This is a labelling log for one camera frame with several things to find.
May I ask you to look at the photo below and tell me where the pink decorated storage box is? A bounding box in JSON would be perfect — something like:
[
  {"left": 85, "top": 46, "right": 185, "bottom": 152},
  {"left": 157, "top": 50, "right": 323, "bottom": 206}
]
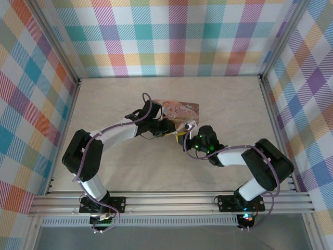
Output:
[{"left": 153, "top": 98, "right": 200, "bottom": 131}]

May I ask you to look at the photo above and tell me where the small controller board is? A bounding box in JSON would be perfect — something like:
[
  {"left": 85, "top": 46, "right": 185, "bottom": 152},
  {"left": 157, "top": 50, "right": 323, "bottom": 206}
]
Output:
[
  {"left": 89, "top": 213, "right": 117, "bottom": 227},
  {"left": 238, "top": 212, "right": 257, "bottom": 225}
]

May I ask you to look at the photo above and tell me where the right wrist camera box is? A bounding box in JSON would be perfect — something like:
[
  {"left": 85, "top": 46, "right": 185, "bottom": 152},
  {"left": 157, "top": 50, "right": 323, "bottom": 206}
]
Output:
[{"left": 185, "top": 120, "right": 196, "bottom": 140}]

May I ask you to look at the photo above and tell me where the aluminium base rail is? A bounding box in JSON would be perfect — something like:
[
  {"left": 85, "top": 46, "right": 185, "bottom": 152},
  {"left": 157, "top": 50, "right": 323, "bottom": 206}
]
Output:
[{"left": 28, "top": 191, "right": 317, "bottom": 217}]

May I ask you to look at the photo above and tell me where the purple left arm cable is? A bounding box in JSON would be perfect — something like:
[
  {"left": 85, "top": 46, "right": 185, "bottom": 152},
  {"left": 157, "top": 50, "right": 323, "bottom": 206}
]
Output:
[{"left": 72, "top": 92, "right": 163, "bottom": 234}]

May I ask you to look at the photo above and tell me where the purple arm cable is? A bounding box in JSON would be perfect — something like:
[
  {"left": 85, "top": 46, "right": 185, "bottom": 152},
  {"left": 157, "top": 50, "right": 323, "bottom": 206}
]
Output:
[
  {"left": 72, "top": 92, "right": 163, "bottom": 234},
  {"left": 183, "top": 131, "right": 281, "bottom": 231}
]

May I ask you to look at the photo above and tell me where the aluminium side rail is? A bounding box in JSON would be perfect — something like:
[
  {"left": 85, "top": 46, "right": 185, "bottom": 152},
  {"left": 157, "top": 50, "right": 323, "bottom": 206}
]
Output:
[
  {"left": 259, "top": 77, "right": 302, "bottom": 195},
  {"left": 45, "top": 79, "right": 83, "bottom": 196}
]

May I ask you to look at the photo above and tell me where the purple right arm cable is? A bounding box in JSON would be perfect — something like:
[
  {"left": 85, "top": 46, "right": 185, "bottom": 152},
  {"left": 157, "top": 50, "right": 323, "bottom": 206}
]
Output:
[{"left": 183, "top": 131, "right": 281, "bottom": 231}]

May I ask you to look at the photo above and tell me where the grey slotted cable duct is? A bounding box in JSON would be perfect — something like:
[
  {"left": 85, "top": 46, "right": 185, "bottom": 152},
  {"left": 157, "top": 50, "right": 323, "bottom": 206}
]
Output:
[{"left": 41, "top": 216, "right": 239, "bottom": 227}]

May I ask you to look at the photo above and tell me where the aluminium frame post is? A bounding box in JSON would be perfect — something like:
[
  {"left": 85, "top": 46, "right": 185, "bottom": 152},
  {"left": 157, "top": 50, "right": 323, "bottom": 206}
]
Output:
[
  {"left": 259, "top": 0, "right": 312, "bottom": 80},
  {"left": 31, "top": 0, "right": 83, "bottom": 83}
]

